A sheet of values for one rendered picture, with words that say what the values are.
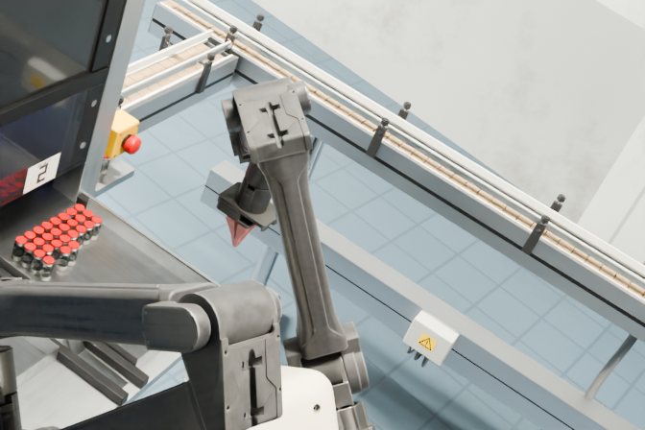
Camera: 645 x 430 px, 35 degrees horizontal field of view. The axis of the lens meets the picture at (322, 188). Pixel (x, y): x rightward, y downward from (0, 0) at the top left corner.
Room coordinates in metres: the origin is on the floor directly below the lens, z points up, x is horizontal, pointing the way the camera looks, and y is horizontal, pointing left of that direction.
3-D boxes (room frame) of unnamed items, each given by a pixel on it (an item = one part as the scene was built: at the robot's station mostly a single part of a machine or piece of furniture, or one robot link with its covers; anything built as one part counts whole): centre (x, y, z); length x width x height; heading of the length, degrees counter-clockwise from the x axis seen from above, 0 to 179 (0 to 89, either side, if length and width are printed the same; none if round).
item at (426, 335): (2.13, -0.42, 0.50); 0.12 x 0.05 x 0.09; 73
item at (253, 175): (1.44, 0.11, 1.25); 0.07 x 0.06 x 0.07; 28
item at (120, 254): (1.42, 0.30, 0.90); 0.34 x 0.26 x 0.04; 72
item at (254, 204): (1.43, 0.10, 1.19); 0.10 x 0.07 x 0.07; 72
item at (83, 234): (1.45, 0.40, 0.91); 0.18 x 0.02 x 0.05; 162
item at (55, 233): (1.46, 0.42, 0.91); 0.18 x 0.02 x 0.05; 162
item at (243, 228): (1.44, 0.11, 1.12); 0.07 x 0.07 x 0.09; 72
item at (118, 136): (1.72, 0.44, 1.00); 0.08 x 0.07 x 0.07; 73
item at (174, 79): (2.04, 0.49, 0.92); 0.69 x 0.15 x 0.16; 163
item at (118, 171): (1.75, 0.48, 0.87); 0.14 x 0.13 x 0.02; 73
